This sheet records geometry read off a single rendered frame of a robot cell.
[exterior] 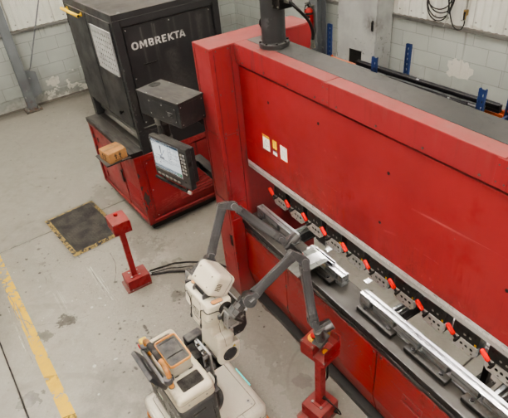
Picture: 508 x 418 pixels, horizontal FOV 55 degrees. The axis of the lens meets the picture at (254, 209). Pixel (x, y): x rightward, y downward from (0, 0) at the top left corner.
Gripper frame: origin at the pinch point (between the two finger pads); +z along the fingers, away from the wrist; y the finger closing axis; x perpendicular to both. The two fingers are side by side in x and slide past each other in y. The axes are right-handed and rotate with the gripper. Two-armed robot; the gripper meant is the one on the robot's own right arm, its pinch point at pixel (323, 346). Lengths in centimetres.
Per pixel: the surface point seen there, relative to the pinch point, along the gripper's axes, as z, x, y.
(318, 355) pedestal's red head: 8.9, 2.7, -4.2
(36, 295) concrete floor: 51, 284, -108
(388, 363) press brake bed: 10.0, -34.5, 16.9
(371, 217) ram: -69, -5, 56
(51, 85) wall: 81, 746, 134
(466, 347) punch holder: -33, -75, 32
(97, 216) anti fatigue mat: 76, 354, -5
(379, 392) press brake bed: 43, -30, 9
